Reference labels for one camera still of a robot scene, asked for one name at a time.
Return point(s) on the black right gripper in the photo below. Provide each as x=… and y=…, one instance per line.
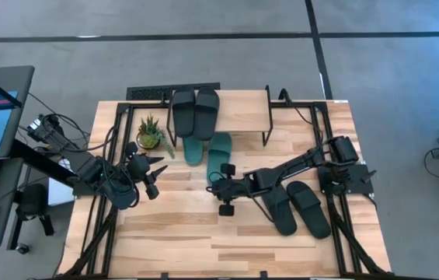
x=225, y=190

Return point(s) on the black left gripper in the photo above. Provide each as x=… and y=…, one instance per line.
x=139, y=167

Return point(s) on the teal slide sandal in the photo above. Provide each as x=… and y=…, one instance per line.
x=219, y=153
x=192, y=153

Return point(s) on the black slide sandal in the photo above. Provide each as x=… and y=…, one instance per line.
x=307, y=208
x=206, y=114
x=283, y=218
x=183, y=113

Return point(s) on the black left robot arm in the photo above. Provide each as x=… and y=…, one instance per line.
x=87, y=165

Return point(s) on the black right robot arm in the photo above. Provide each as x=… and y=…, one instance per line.
x=293, y=165

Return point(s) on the wooden shelf black metal legs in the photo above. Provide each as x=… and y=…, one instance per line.
x=242, y=110

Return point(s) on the potted succulent plant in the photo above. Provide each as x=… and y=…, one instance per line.
x=149, y=136

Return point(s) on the black floor grille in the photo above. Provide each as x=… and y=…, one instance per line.
x=149, y=92

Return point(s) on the white box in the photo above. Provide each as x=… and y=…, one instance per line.
x=58, y=190

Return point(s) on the black desk support beam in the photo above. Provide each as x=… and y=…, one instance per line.
x=36, y=159

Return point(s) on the black caster wheel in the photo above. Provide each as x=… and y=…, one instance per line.
x=22, y=248

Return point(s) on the black metal table frame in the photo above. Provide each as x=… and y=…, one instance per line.
x=122, y=106

